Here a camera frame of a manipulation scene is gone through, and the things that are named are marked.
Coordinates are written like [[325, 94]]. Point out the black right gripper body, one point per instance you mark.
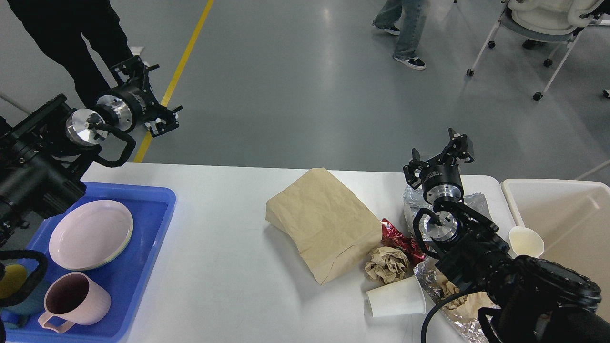
[[441, 179]]

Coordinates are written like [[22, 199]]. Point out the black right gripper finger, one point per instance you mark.
[[458, 151], [413, 169]]

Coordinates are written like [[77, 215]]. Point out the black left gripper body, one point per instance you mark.
[[127, 106]]

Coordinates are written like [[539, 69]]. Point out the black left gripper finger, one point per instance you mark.
[[135, 72], [160, 120]]

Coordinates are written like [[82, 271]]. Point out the brown paper bag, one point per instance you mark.
[[331, 228]]

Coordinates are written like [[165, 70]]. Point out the pink plate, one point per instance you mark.
[[91, 235]]

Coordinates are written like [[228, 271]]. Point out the pink mug dark inside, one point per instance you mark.
[[73, 299]]

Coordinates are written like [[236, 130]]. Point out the teal mug yellow inside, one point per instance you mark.
[[17, 316]]

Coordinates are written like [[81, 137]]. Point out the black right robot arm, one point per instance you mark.
[[537, 301]]

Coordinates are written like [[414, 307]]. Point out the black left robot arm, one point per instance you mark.
[[45, 156]]

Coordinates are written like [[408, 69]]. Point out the flat aluminium foil sheet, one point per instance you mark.
[[413, 202]]

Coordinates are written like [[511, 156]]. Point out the red foil wrapper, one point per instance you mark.
[[394, 238]]

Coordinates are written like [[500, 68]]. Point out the person leg top left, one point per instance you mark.
[[64, 30]]

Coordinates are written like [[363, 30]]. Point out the crumpled brown paper ball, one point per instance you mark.
[[388, 265]]

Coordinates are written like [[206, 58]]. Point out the white plastic spoon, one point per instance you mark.
[[525, 241]]

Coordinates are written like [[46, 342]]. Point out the white paper cup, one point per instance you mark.
[[405, 297]]

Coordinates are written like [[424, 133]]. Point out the beige plastic bin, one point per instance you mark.
[[573, 220]]

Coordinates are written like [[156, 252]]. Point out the person in jeans background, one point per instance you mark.
[[406, 20]]

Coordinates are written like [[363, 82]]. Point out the crumpled aluminium foil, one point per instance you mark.
[[468, 329]]

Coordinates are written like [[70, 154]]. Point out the white office chair right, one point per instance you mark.
[[546, 21]]

